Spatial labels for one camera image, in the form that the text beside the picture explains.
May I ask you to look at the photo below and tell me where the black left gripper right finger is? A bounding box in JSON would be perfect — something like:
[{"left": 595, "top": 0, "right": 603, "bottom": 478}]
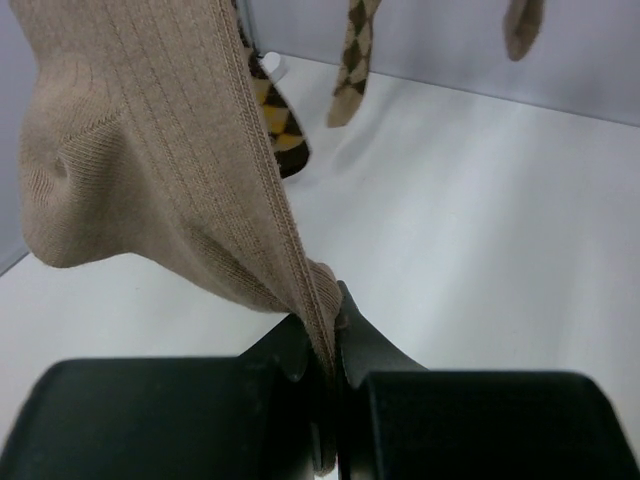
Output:
[{"left": 336, "top": 293, "right": 639, "bottom": 479}]

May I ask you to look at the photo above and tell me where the yellow brown argyle sock left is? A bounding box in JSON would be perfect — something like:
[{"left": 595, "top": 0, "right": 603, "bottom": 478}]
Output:
[{"left": 232, "top": 1, "right": 311, "bottom": 179}]

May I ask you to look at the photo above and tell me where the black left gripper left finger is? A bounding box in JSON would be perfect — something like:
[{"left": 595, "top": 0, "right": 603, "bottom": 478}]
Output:
[{"left": 13, "top": 316, "right": 318, "bottom": 480}]

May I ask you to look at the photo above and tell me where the plain brown sock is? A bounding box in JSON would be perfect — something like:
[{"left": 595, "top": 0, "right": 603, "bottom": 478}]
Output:
[
  {"left": 9, "top": 1, "right": 343, "bottom": 475},
  {"left": 502, "top": 0, "right": 545, "bottom": 62}
]

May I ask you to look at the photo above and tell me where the tan brown argyle sock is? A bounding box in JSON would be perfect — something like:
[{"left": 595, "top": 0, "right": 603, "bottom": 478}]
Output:
[{"left": 327, "top": 0, "right": 381, "bottom": 128}]

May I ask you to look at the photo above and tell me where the metal clothes rack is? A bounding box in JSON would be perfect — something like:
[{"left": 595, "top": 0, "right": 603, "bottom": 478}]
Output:
[{"left": 260, "top": 51, "right": 288, "bottom": 84}]

